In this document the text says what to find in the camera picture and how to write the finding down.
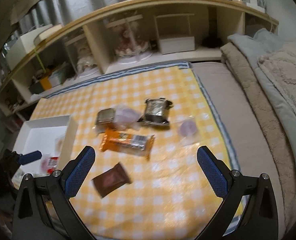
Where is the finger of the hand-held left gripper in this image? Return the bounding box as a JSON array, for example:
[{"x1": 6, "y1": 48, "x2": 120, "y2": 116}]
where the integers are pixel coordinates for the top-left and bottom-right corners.
[{"x1": 4, "y1": 149, "x2": 42, "y2": 166}]

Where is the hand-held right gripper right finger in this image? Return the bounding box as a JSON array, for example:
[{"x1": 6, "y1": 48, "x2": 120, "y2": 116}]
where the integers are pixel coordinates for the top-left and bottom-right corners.
[{"x1": 196, "y1": 145, "x2": 279, "y2": 240}]

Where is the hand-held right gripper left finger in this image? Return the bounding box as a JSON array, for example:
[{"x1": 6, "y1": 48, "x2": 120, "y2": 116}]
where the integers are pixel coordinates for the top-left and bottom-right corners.
[{"x1": 12, "y1": 145, "x2": 96, "y2": 240}]

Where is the red snack packet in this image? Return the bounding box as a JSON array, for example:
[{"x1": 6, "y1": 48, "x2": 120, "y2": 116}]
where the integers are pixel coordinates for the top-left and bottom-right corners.
[{"x1": 41, "y1": 156, "x2": 60, "y2": 175}]

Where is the white cardboard box tray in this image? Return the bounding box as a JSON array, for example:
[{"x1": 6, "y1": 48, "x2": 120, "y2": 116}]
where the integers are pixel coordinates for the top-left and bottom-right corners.
[{"x1": 12, "y1": 115, "x2": 79, "y2": 180}]

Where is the brown chocolate snack packet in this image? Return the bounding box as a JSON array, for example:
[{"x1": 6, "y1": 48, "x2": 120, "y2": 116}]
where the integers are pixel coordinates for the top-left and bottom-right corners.
[{"x1": 91, "y1": 162, "x2": 134, "y2": 199}]

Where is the orange snack packet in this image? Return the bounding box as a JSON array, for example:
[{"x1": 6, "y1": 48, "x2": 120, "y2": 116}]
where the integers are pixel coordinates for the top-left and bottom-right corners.
[{"x1": 99, "y1": 127, "x2": 155, "y2": 161}]

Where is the olive gold snack packet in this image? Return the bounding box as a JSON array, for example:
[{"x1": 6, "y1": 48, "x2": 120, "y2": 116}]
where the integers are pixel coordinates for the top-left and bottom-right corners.
[{"x1": 96, "y1": 108, "x2": 116, "y2": 126}]

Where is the dark foil snack packet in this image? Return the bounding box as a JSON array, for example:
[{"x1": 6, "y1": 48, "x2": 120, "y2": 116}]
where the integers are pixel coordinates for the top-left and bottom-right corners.
[{"x1": 138, "y1": 98, "x2": 174, "y2": 128}]

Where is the beige mattress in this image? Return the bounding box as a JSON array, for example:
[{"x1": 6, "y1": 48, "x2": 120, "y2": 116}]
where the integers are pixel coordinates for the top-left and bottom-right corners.
[{"x1": 190, "y1": 61, "x2": 296, "y2": 240}]

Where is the yellow cardboard box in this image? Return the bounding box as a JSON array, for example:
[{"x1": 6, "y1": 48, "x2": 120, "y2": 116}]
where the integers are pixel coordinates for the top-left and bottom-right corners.
[{"x1": 39, "y1": 76, "x2": 51, "y2": 90}]

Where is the tissue box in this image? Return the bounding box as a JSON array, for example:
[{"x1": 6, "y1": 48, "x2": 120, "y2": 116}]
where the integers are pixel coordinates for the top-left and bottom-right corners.
[{"x1": 49, "y1": 64, "x2": 71, "y2": 87}]

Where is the green ribbon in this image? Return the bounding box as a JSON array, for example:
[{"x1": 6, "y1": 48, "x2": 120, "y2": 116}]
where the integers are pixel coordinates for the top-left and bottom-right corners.
[{"x1": 37, "y1": 46, "x2": 47, "y2": 73}]

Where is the yellow checked cloth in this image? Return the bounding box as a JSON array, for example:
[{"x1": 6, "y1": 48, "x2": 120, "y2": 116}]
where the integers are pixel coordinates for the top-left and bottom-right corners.
[{"x1": 29, "y1": 65, "x2": 246, "y2": 240}]

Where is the beige folded blanket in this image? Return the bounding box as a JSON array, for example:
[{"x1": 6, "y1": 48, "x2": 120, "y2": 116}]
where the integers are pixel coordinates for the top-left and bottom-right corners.
[{"x1": 220, "y1": 42, "x2": 296, "y2": 205}]

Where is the white textured storage box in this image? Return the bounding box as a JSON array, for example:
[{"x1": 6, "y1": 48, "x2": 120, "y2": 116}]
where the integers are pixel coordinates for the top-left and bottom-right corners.
[{"x1": 7, "y1": 24, "x2": 63, "y2": 70}]

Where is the cream doll in clear case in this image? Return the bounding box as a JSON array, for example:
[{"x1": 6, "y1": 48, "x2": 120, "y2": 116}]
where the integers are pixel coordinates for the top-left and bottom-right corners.
[{"x1": 64, "y1": 34, "x2": 98, "y2": 78}]

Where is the wooden shelf unit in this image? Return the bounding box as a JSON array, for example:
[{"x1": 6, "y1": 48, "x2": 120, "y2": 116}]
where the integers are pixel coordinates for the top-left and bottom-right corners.
[{"x1": 0, "y1": 0, "x2": 279, "y2": 117}]

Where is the cream fluffy pillow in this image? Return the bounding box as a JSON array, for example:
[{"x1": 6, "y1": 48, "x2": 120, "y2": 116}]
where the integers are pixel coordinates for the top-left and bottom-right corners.
[{"x1": 257, "y1": 45, "x2": 296, "y2": 120}]

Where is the thick book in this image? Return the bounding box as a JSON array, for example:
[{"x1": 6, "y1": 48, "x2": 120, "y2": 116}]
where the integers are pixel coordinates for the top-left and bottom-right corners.
[{"x1": 34, "y1": 25, "x2": 63, "y2": 43}]

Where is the small white box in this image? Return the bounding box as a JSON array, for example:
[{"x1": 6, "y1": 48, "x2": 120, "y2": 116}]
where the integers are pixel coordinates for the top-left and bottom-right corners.
[{"x1": 158, "y1": 36, "x2": 196, "y2": 55}]

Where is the grey folded blanket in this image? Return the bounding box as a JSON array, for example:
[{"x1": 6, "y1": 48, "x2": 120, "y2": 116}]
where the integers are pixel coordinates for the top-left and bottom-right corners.
[{"x1": 227, "y1": 28, "x2": 296, "y2": 150}]

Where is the pink doll in clear case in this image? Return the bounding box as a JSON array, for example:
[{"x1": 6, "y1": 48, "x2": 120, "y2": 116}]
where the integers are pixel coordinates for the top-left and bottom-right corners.
[{"x1": 105, "y1": 15, "x2": 153, "y2": 63}]

